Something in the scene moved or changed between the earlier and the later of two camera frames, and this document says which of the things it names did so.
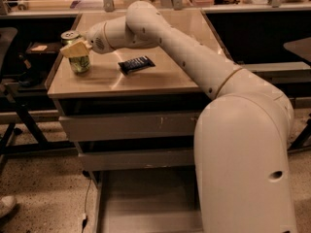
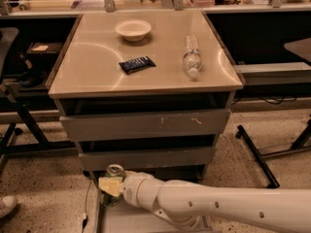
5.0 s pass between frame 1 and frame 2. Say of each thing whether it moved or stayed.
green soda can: moved
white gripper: moved
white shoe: stayed
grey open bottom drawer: stayed
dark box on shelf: stayed
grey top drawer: stayed
